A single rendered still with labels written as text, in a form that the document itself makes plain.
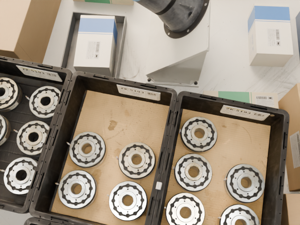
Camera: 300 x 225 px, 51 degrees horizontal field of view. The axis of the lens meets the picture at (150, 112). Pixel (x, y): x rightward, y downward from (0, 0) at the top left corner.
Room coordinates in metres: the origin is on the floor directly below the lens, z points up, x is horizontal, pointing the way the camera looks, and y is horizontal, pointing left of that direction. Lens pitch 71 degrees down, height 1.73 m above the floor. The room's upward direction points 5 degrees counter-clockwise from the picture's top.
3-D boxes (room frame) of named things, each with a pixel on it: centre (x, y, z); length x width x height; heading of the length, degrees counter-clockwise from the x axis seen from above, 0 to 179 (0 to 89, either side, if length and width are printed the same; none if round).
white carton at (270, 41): (0.59, -0.44, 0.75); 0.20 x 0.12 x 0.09; 172
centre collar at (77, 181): (0.09, 0.21, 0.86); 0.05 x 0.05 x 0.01
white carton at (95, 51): (0.59, 0.17, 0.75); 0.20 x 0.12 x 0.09; 173
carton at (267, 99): (0.35, -0.30, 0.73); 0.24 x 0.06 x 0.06; 83
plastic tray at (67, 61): (0.60, 0.18, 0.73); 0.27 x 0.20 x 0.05; 169
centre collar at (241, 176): (0.08, -0.24, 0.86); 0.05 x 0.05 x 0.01
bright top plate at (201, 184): (0.11, -0.11, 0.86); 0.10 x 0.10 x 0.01
